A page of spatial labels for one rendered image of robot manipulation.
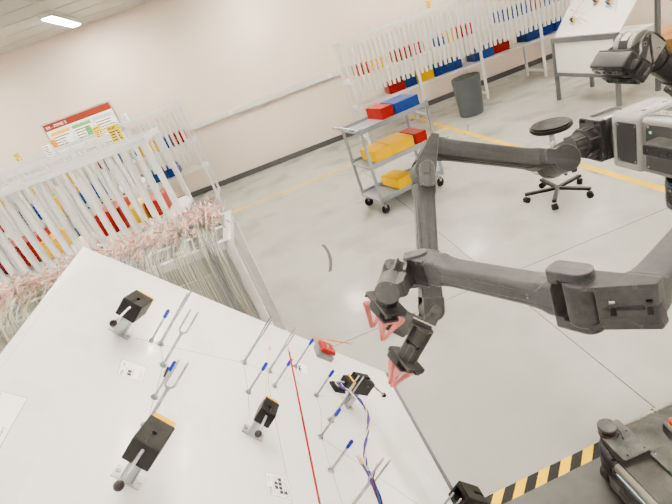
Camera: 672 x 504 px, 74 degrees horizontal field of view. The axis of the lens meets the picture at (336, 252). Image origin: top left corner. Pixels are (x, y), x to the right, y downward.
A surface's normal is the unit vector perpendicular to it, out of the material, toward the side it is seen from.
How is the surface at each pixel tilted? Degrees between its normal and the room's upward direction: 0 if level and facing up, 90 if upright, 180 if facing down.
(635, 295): 84
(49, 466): 52
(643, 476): 0
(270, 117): 90
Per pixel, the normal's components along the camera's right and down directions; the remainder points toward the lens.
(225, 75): 0.21, 0.38
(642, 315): -0.48, 0.44
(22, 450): 0.53, -0.83
